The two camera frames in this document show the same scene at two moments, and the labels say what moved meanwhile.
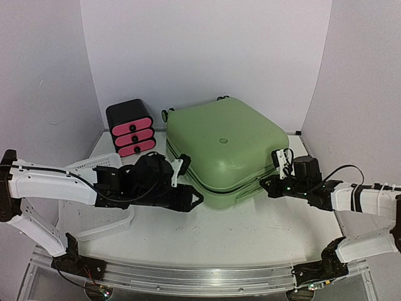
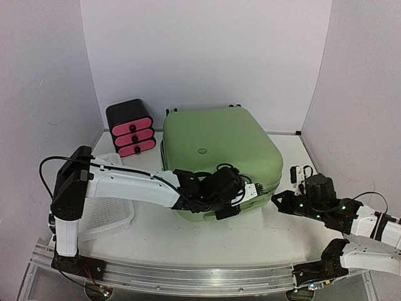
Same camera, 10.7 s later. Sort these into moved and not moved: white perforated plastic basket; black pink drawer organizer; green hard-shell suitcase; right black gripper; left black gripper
Moved: left black gripper; right black gripper; green hard-shell suitcase
Not moved: black pink drawer organizer; white perforated plastic basket
